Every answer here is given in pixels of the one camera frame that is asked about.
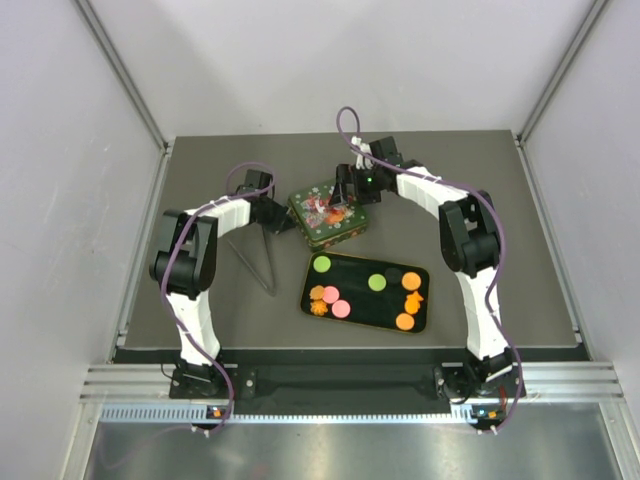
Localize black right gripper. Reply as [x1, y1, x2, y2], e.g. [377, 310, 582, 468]
[328, 165, 383, 209]

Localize gold tin lid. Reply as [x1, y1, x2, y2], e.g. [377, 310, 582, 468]
[288, 180, 369, 234]

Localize green christmas cookie tin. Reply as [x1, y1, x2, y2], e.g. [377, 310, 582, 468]
[302, 219, 369, 252]

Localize metal tongs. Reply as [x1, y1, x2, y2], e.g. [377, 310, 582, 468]
[226, 226, 277, 297]

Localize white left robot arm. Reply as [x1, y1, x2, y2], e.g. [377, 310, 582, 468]
[149, 162, 293, 399]

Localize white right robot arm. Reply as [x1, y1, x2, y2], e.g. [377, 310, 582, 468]
[330, 136, 515, 403]

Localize green round cookie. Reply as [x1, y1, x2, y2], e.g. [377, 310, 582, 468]
[312, 255, 331, 273]
[368, 273, 387, 292]

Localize orange swirl cookie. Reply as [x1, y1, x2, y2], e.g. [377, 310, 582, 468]
[309, 285, 325, 301]

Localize black gold-rimmed tray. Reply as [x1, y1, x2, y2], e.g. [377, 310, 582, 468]
[299, 252, 430, 334]

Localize pink round cookie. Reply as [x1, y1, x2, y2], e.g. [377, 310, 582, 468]
[331, 299, 351, 319]
[322, 286, 340, 304]

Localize orange star cookie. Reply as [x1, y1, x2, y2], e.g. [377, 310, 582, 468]
[310, 299, 329, 317]

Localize black sandwich cookie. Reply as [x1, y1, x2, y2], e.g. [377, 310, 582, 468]
[384, 267, 403, 284]

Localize orange round cookie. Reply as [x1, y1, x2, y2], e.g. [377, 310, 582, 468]
[395, 313, 415, 331]
[401, 272, 422, 291]

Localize orange fish cookie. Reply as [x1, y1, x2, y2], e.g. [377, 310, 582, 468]
[404, 291, 424, 315]

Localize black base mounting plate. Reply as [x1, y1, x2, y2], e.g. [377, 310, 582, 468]
[169, 363, 517, 404]

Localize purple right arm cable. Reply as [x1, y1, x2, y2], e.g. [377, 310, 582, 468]
[335, 105, 524, 435]

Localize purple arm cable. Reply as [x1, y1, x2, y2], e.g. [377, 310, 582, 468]
[158, 162, 277, 435]
[335, 105, 524, 435]

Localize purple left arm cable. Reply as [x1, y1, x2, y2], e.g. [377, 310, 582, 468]
[158, 162, 277, 435]

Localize grey slotted cable duct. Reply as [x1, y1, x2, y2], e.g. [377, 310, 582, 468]
[99, 403, 501, 425]

